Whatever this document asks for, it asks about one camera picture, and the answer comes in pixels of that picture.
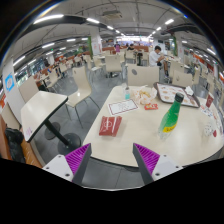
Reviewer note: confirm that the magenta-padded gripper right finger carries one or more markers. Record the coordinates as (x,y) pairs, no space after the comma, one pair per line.
(148,159)

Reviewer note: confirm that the crumpled food wrapper bag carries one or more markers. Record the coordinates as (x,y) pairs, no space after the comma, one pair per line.
(145,96)

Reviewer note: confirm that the small red sauce packet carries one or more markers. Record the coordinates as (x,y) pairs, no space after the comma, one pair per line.
(151,106)

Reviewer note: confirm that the flat round red coaster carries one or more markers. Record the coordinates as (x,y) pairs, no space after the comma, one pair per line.
(215,133)

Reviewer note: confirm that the colourful printed flyer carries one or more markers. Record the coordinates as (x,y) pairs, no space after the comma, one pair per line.
(207,111)

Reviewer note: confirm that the green drink bottle black cap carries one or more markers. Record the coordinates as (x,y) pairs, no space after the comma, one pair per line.
(169,120)

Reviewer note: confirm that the small clear sanitizer bottle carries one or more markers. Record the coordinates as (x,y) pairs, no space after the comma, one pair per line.
(127,94)

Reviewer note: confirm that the person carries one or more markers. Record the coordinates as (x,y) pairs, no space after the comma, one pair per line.
(131,47)
(154,57)

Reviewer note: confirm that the ceiling air conditioner unit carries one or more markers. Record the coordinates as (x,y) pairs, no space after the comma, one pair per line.
(112,14)

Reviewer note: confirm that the group of beige chairs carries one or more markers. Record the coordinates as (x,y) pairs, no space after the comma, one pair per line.
(113,62)

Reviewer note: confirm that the beige chair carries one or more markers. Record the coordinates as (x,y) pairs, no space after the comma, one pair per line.
(181,79)
(81,81)
(143,76)

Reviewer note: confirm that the ceiling strip lights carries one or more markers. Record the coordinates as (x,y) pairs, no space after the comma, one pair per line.
(48,18)

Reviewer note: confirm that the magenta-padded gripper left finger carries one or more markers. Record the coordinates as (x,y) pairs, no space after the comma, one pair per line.
(78,158)

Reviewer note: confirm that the red carton box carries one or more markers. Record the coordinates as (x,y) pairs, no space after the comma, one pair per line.
(110,126)

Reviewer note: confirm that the white table placard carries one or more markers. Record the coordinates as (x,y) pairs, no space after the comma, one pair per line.
(122,107)

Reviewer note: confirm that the black backpack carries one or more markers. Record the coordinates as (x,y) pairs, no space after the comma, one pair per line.
(15,143)

